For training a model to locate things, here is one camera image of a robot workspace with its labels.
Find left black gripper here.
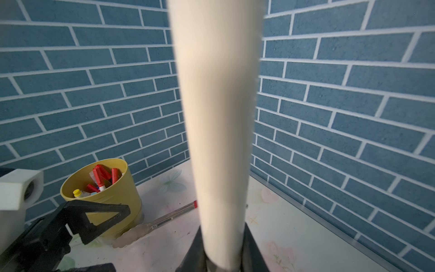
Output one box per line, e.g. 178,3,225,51
1,200,131,272

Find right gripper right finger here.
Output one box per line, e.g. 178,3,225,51
242,224,269,272

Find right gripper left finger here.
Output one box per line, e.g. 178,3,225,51
175,227,206,272

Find red handled steel tongs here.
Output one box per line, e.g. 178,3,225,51
112,201,198,248

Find cream utensil rack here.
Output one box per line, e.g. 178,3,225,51
167,1,265,272

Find yellow cup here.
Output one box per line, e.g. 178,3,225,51
60,158,144,240

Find markers in cup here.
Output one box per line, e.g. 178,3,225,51
73,164,123,198

